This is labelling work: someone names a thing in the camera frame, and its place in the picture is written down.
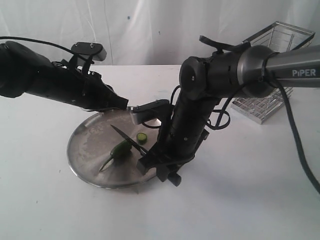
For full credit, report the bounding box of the black handled kitchen knife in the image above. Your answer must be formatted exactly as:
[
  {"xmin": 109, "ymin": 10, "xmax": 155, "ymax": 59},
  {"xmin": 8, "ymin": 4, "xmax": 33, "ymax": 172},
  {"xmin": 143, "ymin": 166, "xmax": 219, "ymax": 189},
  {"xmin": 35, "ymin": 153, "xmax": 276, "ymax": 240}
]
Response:
[{"xmin": 110, "ymin": 124, "xmax": 148, "ymax": 156}]

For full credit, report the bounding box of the round steel plate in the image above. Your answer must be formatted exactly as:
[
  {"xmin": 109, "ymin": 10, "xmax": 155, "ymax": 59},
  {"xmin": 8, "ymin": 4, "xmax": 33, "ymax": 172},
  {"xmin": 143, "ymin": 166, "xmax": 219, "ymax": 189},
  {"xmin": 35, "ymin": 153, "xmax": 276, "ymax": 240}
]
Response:
[{"xmin": 67, "ymin": 109, "xmax": 160, "ymax": 189}]

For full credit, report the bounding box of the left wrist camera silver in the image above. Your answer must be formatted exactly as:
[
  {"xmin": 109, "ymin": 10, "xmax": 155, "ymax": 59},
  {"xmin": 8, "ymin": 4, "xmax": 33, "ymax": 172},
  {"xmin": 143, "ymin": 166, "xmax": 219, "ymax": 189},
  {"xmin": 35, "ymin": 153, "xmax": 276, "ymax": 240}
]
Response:
[{"xmin": 71, "ymin": 42, "xmax": 107, "ymax": 62}]

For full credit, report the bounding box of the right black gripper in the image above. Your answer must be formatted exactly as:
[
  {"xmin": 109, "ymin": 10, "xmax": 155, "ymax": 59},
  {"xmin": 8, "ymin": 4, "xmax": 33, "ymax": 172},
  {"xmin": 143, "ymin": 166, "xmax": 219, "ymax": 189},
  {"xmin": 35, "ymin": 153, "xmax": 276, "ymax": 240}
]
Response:
[{"xmin": 136, "ymin": 94, "xmax": 220, "ymax": 187}]

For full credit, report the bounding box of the green jalapeno pepper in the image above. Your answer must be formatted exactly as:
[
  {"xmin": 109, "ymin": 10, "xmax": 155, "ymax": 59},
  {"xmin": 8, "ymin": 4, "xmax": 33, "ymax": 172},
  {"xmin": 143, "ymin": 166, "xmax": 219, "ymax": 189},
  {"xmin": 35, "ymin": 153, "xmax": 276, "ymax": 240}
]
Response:
[{"xmin": 99, "ymin": 140, "xmax": 132, "ymax": 172}]

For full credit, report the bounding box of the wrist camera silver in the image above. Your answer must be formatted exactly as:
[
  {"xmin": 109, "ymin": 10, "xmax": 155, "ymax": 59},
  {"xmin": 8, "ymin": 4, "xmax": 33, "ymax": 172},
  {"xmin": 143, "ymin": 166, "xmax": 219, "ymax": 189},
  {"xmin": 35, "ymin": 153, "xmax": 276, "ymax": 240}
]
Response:
[
  {"xmin": 128, "ymin": 99, "xmax": 171, "ymax": 125},
  {"xmin": 71, "ymin": 42, "xmax": 107, "ymax": 62}
]

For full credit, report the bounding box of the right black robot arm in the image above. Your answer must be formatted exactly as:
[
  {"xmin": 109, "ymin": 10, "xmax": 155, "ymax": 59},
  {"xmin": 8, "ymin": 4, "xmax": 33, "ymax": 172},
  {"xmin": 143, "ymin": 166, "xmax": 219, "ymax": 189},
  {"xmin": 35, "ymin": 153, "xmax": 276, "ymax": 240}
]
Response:
[{"xmin": 132, "ymin": 45, "xmax": 320, "ymax": 186}]

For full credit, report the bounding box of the wire metal utensil holder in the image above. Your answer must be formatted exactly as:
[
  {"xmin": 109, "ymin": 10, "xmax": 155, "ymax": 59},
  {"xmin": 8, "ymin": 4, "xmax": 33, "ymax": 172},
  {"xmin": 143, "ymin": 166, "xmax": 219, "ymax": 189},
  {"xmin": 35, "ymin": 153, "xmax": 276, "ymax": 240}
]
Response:
[{"xmin": 230, "ymin": 21, "xmax": 316, "ymax": 125}]

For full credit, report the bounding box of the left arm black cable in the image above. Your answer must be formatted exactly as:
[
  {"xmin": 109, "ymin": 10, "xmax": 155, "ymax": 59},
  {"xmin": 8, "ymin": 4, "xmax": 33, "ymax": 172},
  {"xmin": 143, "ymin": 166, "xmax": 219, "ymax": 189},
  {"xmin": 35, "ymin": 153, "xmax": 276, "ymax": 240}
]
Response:
[{"xmin": 0, "ymin": 36, "xmax": 76, "ymax": 55}]

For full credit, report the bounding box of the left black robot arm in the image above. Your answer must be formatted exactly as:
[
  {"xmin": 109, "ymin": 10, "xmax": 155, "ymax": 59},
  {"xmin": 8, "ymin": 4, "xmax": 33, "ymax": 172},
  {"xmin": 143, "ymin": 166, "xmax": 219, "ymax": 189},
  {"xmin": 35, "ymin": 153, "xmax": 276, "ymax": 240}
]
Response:
[{"xmin": 0, "ymin": 40, "xmax": 129, "ymax": 112}]

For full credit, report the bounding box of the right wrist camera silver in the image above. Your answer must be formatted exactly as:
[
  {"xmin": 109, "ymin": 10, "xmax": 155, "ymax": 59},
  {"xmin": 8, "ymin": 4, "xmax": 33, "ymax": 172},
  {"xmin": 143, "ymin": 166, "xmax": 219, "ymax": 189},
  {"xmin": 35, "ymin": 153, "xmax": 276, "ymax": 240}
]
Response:
[{"xmin": 128, "ymin": 99, "xmax": 171, "ymax": 125}]

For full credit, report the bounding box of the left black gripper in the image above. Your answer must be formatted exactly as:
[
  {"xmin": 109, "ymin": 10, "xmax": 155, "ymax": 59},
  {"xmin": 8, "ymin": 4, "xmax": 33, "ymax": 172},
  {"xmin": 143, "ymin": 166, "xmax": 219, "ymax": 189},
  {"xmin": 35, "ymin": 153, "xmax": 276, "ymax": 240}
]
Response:
[{"xmin": 52, "ymin": 59, "xmax": 129, "ymax": 112}]

